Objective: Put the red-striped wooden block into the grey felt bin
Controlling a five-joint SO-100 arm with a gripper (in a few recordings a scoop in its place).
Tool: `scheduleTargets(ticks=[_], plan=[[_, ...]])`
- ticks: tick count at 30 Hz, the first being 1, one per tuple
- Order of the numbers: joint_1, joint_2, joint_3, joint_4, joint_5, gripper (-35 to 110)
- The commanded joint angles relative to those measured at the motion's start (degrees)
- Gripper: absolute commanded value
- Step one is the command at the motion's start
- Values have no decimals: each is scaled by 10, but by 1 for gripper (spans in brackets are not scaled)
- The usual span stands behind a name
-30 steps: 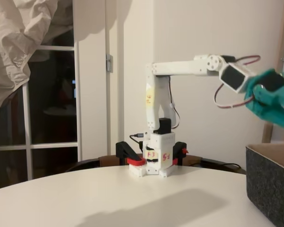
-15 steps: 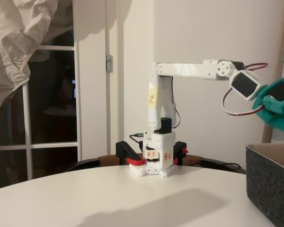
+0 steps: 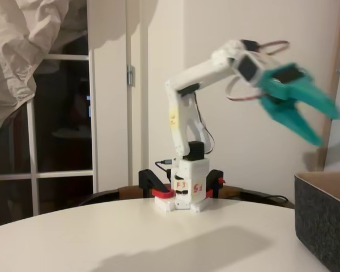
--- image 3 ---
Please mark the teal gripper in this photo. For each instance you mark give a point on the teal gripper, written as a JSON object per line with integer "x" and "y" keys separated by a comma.
{"x": 281, "y": 91}

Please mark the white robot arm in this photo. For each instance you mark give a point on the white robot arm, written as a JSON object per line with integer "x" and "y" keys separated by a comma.
{"x": 204, "y": 73}

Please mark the dark grey felt box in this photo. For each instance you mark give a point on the dark grey felt box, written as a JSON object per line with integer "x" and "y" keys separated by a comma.
{"x": 323, "y": 226}

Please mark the silver door hinge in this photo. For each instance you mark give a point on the silver door hinge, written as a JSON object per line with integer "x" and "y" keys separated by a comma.
{"x": 131, "y": 75}

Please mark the white glazed door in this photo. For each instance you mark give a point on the white glazed door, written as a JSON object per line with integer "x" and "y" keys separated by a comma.
{"x": 93, "y": 127}

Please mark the dark curved chair back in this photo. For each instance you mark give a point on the dark curved chair back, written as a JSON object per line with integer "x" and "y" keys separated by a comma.
{"x": 107, "y": 195}

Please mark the beige crumpled curtain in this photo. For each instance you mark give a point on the beige crumpled curtain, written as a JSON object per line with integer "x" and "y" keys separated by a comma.
{"x": 11, "y": 56}

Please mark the light wooden post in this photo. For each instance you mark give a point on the light wooden post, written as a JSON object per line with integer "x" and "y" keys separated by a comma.
{"x": 332, "y": 85}

